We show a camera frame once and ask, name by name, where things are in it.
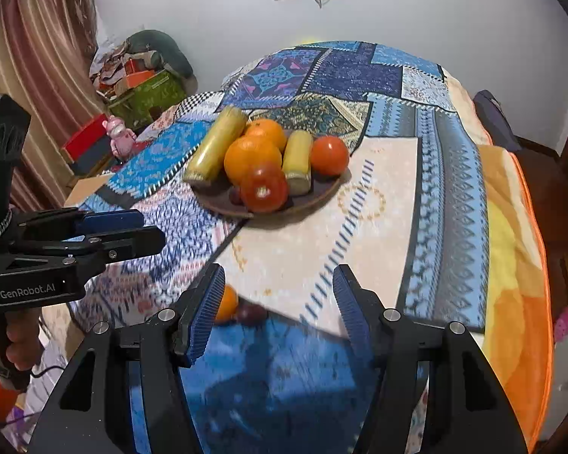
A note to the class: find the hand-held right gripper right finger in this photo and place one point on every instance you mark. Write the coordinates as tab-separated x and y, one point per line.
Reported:
352	312

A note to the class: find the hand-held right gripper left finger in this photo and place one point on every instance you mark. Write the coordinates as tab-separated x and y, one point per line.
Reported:
203	317

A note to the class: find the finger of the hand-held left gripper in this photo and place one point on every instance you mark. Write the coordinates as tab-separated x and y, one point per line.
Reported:
113	221
132	241

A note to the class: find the small orange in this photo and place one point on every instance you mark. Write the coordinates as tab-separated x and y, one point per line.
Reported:
228	303

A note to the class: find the purple round plate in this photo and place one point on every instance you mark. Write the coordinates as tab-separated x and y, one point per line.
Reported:
322	194

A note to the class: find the long sugarcane piece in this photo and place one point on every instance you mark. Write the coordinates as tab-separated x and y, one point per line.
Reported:
215	146

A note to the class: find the red tomato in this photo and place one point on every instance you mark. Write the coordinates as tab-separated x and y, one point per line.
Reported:
263	188
330	155

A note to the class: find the large orange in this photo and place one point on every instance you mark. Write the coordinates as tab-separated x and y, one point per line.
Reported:
252	158

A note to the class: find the medium orange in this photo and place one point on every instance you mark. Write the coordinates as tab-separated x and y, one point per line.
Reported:
267	132

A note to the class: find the person's left hand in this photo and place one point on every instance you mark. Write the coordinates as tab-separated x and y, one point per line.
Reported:
26	340

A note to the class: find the brown cardboard sheet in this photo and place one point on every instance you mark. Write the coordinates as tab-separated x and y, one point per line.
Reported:
87	191

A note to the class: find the dark grey box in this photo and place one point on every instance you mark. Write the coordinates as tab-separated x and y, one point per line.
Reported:
92	163

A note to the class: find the pink toy figure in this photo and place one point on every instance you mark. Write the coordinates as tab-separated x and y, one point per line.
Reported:
120	139

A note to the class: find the blue patchwork blanket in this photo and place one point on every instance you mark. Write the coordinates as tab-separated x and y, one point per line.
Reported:
303	246

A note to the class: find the red box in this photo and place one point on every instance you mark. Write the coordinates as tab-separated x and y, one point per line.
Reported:
85	135

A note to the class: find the green cardboard box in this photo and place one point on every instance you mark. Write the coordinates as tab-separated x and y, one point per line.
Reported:
146	97

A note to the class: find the checkered floral quilt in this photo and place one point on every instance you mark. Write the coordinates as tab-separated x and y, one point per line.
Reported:
189	104

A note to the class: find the orange flat box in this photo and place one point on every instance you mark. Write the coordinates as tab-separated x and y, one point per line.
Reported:
139	80

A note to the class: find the pile of clutter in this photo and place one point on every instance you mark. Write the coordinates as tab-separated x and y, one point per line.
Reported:
111	64

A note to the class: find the orange yellow blanket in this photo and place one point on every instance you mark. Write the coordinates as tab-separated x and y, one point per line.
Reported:
516	293

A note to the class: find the grey long pillow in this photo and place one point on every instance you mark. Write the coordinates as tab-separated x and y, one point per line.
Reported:
163	47

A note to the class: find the striped brown curtain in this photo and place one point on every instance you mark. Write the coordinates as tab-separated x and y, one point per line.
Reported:
33	52

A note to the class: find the pink cloth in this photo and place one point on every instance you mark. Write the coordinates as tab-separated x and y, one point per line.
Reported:
563	324

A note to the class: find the dark blue cushion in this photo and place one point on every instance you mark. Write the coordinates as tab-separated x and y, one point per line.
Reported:
494	116

